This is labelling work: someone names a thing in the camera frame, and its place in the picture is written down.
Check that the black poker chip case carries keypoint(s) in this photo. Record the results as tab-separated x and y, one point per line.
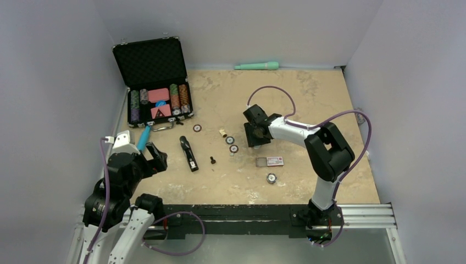
148	65

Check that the poker chip upper middle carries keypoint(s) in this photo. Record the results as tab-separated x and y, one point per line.
230	140

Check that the red staple box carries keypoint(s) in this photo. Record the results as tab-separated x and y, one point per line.
276	161

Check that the poker chip near case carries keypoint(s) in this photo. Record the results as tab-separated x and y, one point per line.
197	128

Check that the pink card deck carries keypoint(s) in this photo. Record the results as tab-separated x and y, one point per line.
161	111
157	95

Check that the pink card deck upper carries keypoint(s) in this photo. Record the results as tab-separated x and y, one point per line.
157	95

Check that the orange chip stack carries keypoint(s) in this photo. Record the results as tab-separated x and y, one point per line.
184	99

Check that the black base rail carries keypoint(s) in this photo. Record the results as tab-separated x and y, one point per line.
181	220

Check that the blue handled tool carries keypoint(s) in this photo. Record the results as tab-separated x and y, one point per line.
143	139

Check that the mint green marker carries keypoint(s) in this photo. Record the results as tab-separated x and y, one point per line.
258	66

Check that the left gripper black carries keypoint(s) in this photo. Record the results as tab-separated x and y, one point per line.
157	164

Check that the pink card deck lower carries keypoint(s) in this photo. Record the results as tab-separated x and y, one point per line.
161	111

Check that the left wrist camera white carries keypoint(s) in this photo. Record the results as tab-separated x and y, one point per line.
120	143

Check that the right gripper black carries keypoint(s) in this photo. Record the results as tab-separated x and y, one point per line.
251	140

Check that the grey poker chip front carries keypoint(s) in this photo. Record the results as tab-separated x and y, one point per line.
271	178

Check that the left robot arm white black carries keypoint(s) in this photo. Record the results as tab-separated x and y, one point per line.
110	199

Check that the orange black poker chip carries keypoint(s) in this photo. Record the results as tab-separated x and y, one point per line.
233	148

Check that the black stapler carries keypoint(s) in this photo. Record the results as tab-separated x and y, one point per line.
186	147

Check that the green chip stack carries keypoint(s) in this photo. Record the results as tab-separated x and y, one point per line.
134	106

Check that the small cork piece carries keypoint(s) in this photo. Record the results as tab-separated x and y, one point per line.
223	133

